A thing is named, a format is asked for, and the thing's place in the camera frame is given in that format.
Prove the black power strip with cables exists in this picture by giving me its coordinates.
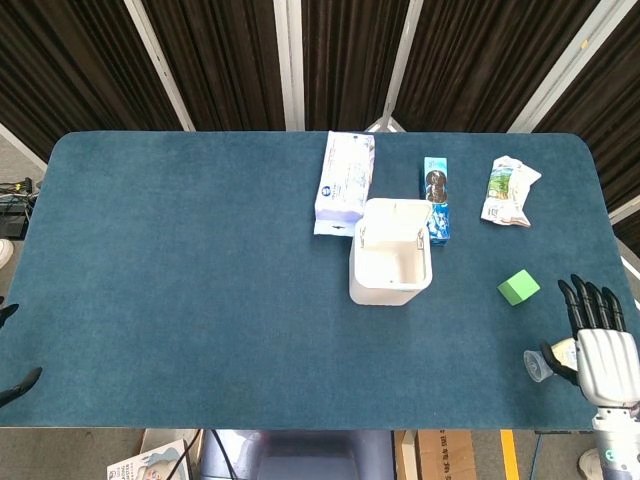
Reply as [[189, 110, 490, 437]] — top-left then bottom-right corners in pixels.
[[0, 178, 37, 237]]

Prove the black cable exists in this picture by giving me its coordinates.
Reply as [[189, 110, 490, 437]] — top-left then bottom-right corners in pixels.
[[206, 428, 237, 480]]

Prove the printed white carton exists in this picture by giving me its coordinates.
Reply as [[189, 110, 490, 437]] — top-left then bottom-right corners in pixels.
[[106, 437, 194, 480]]

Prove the clear plastic bottle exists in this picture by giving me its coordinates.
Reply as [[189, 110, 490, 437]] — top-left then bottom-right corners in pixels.
[[523, 337, 581, 384]]

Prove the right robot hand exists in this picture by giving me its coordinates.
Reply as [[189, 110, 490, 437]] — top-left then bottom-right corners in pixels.
[[539, 273, 640, 409]]

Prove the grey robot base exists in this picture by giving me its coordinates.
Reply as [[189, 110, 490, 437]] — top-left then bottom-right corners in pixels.
[[199, 428, 397, 480]]

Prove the white metal floor beam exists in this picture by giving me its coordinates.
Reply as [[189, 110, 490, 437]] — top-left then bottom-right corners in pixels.
[[608, 193, 640, 227], [0, 122, 49, 169]]

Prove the white purple tissue pack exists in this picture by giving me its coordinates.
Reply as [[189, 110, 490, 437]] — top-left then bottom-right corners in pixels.
[[313, 130, 377, 237]]

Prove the brown cardboard box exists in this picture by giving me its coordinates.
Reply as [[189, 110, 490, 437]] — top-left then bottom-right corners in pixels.
[[394, 429, 477, 480]]

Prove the crumpled white green wrapper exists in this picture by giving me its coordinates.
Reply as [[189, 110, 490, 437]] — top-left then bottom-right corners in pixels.
[[480, 155, 543, 229]]

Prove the white metal frame post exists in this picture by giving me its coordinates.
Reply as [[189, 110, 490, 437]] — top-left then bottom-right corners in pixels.
[[273, 0, 307, 133], [123, 0, 197, 133], [506, 0, 632, 134], [366, 0, 426, 133]]

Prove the white plastic bin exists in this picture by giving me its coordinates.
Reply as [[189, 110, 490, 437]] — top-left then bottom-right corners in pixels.
[[348, 197, 434, 306]]

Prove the dark brown curtain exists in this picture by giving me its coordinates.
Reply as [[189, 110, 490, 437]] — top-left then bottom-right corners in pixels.
[[0, 0, 640, 241]]

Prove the blue cookie box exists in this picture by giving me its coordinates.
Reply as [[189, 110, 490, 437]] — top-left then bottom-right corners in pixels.
[[418, 156, 452, 247]]

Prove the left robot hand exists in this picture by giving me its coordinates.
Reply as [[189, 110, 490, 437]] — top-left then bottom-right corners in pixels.
[[0, 303, 44, 408]]

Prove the green cube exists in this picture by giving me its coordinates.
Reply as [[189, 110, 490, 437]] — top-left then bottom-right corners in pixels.
[[496, 268, 542, 306]]

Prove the blue velvet table cloth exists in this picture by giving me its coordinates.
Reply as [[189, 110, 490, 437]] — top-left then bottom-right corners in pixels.
[[0, 130, 640, 431]]

